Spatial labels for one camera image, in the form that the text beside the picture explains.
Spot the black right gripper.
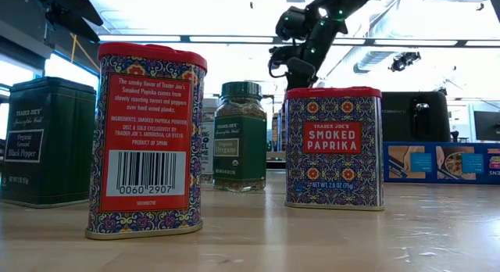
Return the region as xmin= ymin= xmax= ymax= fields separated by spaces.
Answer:
xmin=269 ymin=8 xmax=348 ymax=91

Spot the green-lidded spice jar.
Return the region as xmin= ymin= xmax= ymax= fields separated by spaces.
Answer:
xmin=212 ymin=81 xmax=268 ymax=193

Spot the red-lidded paprika spice tin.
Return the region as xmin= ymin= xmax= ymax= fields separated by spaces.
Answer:
xmin=284 ymin=86 xmax=386 ymax=212
xmin=84 ymin=41 xmax=209 ymax=241

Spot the white-lidded seasoning jar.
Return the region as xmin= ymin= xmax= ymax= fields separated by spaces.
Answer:
xmin=200 ymin=98 xmax=220 ymax=184

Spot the black pepper spice tin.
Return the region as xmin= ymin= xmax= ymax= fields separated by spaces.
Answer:
xmin=0 ymin=76 xmax=98 ymax=209

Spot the black ceiling track bar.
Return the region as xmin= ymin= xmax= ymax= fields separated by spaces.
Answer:
xmin=97 ymin=34 xmax=500 ymax=48

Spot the black ceiling-mounted device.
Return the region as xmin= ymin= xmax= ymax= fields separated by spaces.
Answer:
xmin=389 ymin=51 xmax=423 ymax=73

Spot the blue plastic wrap box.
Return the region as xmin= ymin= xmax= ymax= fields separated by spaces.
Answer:
xmin=383 ymin=141 xmax=500 ymax=185

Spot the black computer monitor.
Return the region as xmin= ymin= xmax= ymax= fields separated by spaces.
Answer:
xmin=473 ymin=110 xmax=500 ymax=142

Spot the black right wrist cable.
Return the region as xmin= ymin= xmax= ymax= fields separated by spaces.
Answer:
xmin=267 ymin=59 xmax=288 ymax=80

